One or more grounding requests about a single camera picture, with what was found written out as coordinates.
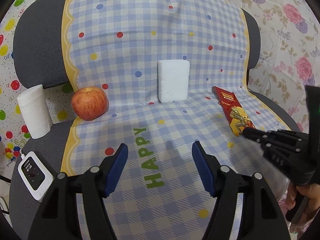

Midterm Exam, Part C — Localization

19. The red yellow snack packet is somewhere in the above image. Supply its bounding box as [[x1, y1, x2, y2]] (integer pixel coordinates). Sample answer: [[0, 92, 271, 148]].
[[212, 86, 255, 137]]

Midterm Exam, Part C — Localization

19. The right hand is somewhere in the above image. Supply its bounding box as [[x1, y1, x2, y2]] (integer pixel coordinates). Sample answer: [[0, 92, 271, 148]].
[[285, 182, 320, 223]]

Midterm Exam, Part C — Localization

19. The white power bank device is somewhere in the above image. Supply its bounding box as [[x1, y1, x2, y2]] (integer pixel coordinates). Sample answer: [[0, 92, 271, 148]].
[[17, 151, 54, 202]]

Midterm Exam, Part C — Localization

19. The floral print sheet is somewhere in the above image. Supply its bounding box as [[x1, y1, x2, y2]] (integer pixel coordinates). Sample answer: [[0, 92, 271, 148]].
[[227, 0, 319, 133]]

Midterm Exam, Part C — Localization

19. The balloon print plastic sheet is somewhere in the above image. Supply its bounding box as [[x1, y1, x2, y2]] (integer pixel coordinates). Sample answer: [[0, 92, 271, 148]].
[[0, 0, 78, 165]]

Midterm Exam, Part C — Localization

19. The white toilet paper roll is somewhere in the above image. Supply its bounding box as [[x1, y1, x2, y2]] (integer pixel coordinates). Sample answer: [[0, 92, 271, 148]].
[[17, 85, 53, 139]]

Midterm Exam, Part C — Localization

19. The red apple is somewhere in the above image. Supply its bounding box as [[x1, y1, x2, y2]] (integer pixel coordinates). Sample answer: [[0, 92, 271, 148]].
[[71, 87, 109, 121]]

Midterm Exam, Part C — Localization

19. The grey office chair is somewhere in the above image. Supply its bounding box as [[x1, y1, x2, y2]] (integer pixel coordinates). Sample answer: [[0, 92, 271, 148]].
[[8, 0, 301, 240]]

